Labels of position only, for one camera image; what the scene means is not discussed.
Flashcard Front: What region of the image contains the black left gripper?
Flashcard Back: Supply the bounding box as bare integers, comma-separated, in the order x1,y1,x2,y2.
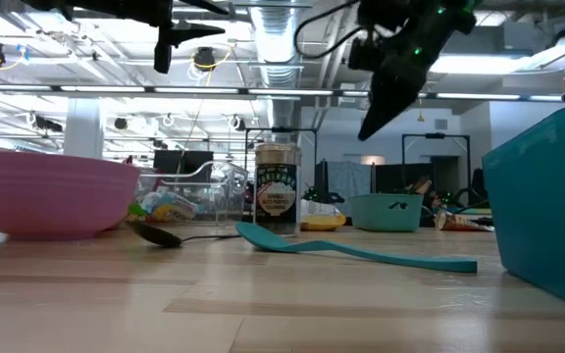
129,0,230,75

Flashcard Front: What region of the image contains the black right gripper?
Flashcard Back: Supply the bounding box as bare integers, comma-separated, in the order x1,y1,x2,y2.
348,0,480,142

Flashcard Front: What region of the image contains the white blue ramen packet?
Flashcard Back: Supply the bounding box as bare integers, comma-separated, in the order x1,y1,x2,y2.
157,188,201,222

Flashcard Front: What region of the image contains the short dark metal spoon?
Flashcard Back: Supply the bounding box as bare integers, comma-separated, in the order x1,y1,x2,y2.
124,219,242,249

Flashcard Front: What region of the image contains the grey blue partition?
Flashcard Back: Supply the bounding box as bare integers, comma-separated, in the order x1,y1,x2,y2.
326,160,373,197

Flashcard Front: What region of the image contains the mint green plastic basket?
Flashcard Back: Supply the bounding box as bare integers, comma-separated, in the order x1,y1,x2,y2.
348,192,426,233

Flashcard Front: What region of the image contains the long ceiling light strip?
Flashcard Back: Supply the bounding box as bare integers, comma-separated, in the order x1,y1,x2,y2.
0,82,564,102

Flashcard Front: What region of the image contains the brown snack packet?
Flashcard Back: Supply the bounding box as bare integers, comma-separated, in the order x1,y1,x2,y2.
433,208,495,233

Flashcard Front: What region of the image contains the black background monitor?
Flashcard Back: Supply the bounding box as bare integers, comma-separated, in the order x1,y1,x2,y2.
152,149,215,183

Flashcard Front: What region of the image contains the beige-lid seasoning jar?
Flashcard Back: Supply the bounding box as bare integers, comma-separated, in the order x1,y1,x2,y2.
253,141,303,236

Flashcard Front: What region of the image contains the white building column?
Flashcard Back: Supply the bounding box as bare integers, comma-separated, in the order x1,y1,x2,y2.
63,96,105,159

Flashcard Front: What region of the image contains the clear plastic container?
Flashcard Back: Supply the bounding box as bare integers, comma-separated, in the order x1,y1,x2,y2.
136,160,250,226

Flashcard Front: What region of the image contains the dark teal plastic tray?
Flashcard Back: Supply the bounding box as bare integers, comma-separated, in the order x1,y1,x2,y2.
482,100,565,315

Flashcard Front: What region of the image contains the teal plastic spoon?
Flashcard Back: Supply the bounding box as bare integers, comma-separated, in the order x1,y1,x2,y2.
234,221,479,275

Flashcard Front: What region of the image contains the pink plastic bowl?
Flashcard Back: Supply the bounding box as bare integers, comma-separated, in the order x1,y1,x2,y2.
0,150,142,241

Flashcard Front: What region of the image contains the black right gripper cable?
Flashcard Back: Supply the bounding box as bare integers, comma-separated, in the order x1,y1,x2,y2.
293,0,362,61

